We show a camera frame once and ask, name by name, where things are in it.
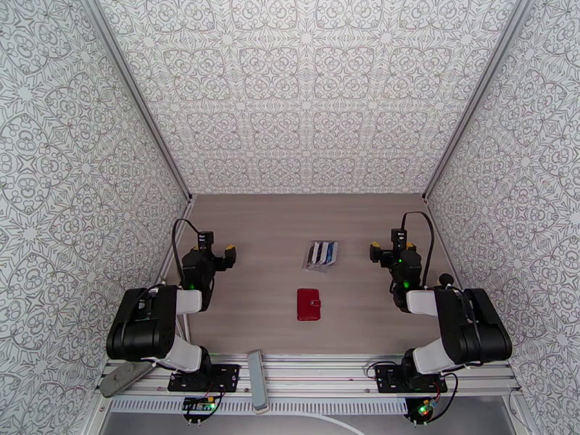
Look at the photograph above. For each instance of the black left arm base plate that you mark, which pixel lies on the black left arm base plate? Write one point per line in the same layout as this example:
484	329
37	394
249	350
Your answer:
226	377

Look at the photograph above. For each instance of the small circuit board green light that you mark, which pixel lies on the small circuit board green light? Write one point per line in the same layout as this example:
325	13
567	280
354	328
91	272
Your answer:
425	409

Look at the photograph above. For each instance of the teal credit card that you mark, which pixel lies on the teal credit card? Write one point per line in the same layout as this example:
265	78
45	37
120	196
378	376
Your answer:
335	252

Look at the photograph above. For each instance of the blue credit card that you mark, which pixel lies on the blue credit card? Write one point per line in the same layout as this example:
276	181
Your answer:
327	254

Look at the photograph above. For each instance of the aluminium corner post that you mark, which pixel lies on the aluminium corner post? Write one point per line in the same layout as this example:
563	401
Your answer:
481	85
132	85

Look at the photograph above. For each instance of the grey flat stone-like slab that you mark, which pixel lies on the grey flat stone-like slab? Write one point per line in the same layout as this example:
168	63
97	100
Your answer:
118	381

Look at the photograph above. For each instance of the fanned stack of cards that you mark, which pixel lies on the fanned stack of cards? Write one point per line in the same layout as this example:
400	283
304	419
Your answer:
312	261

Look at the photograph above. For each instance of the small circuit board blue parts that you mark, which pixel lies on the small circuit board blue parts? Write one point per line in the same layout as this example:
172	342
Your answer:
197	405

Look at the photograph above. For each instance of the white slotted vent strip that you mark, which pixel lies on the white slotted vent strip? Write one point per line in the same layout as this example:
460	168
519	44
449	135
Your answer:
317	406

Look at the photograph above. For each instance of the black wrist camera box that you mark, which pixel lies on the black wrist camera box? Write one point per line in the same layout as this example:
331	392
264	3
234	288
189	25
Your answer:
206	241
399	239

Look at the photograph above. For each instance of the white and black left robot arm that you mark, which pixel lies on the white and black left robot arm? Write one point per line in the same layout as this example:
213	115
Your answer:
140	329

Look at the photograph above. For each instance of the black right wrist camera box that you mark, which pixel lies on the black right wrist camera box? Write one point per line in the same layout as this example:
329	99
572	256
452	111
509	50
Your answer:
399	239

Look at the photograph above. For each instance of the beige cylinder with black cap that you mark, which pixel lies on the beige cylinder with black cap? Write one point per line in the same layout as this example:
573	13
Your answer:
446	278

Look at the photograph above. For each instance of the aluminium mounting rail frame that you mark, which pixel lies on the aluminium mounting rail frame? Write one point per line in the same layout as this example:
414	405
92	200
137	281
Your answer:
317	372

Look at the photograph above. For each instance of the aluminium table side rail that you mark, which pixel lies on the aluminium table side rail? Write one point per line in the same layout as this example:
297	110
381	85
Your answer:
429	209
186	211

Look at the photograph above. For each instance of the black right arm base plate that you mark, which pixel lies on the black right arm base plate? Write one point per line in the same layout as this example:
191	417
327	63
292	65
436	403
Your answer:
387	379

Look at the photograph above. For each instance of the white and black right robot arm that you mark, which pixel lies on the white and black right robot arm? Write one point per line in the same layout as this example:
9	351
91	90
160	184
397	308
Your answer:
471	329

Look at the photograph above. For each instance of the red leather card holder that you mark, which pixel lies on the red leather card holder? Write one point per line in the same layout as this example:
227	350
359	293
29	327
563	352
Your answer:
309	307

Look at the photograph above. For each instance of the grey upright bar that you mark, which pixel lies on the grey upright bar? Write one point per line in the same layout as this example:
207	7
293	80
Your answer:
257	379

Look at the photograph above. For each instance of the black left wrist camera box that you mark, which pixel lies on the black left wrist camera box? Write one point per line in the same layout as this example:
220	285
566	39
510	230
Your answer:
206	241

